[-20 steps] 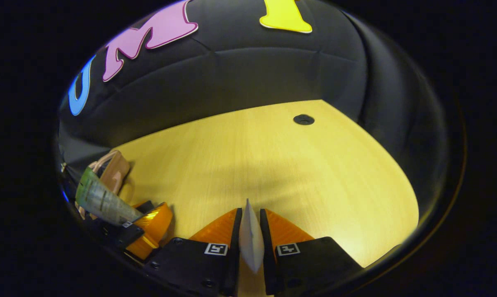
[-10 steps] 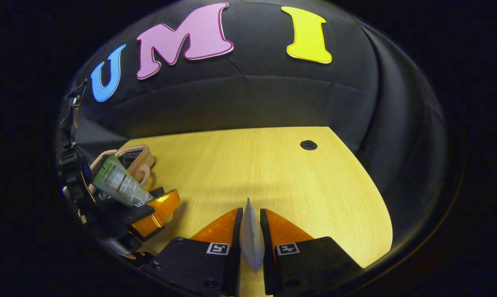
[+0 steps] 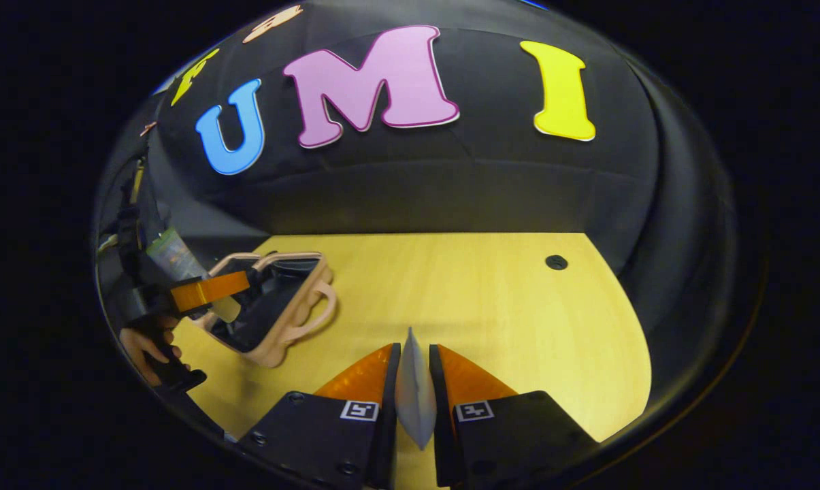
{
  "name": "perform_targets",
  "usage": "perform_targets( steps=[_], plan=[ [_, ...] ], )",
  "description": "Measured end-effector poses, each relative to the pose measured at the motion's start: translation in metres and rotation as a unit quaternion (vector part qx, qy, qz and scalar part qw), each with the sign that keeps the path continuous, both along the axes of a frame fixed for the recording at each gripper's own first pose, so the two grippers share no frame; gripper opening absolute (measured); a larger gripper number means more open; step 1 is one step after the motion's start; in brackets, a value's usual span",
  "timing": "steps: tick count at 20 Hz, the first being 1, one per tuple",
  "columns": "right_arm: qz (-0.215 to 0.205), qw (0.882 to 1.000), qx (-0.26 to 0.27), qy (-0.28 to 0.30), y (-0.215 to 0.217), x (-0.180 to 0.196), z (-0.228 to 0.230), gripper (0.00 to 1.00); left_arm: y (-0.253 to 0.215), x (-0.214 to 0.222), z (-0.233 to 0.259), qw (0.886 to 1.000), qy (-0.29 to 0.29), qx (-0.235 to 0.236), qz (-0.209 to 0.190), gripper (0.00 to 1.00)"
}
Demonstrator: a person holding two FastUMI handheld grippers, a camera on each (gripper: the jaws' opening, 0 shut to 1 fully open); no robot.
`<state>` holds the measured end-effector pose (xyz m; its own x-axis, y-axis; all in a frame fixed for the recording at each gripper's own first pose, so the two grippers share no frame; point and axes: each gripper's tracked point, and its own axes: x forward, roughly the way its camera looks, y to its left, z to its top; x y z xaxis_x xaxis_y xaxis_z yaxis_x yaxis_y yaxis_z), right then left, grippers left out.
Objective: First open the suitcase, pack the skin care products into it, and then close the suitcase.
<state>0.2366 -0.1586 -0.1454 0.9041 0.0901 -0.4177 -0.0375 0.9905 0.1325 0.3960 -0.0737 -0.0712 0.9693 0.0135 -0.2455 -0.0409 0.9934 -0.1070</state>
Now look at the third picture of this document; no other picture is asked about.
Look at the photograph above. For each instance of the light green cream tube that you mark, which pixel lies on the light green cream tube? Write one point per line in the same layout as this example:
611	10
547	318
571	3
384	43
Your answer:
415	401

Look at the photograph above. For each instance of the pink suitcase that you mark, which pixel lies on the pink suitcase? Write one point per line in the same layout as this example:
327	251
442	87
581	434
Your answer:
273	320

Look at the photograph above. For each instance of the white and green cream tube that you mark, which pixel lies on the white and green cream tube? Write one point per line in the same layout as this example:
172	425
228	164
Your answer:
175	255

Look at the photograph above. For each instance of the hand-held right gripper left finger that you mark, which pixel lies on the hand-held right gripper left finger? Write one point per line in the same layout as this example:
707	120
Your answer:
390	435

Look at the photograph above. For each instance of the black backdrop cloth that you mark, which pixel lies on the black backdrop cloth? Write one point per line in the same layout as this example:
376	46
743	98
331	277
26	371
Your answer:
450	184

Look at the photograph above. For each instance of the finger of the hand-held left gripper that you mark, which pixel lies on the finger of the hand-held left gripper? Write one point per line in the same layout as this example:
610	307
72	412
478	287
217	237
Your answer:
209	291

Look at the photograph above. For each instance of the black table grommet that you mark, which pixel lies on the black table grommet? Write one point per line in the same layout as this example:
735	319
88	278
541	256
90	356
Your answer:
556	262

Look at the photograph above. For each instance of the small pink cloth clip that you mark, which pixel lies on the small pink cloth clip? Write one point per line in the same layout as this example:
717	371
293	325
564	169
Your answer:
148	127

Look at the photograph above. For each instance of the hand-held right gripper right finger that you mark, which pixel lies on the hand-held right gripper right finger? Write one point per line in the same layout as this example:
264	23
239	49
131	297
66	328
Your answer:
440	442

